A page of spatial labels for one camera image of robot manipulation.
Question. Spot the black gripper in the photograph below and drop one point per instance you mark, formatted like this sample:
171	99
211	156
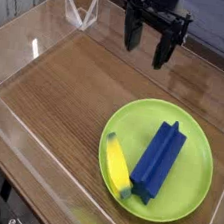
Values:
158	14

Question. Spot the green round plate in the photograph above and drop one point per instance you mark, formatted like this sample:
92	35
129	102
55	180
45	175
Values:
189	180

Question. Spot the blue grey sofa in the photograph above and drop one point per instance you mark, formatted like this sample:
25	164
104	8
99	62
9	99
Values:
220	25

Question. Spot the clear acrylic corner bracket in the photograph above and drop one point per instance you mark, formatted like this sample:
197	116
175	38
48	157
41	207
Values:
79	17

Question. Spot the clear acrylic enclosure wall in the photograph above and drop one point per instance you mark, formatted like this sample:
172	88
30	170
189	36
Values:
59	86

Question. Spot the blue cross-shaped block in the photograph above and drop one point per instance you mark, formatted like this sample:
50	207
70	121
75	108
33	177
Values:
157	160

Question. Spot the yellow toy banana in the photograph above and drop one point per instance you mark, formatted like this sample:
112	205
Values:
117	168

